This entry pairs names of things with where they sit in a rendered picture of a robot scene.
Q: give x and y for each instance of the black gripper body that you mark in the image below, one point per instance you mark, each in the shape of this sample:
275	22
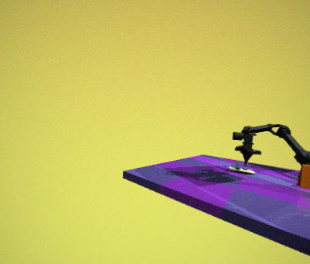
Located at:
250	150

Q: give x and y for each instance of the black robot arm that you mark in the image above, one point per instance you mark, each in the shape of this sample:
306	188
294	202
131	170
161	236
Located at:
302	156

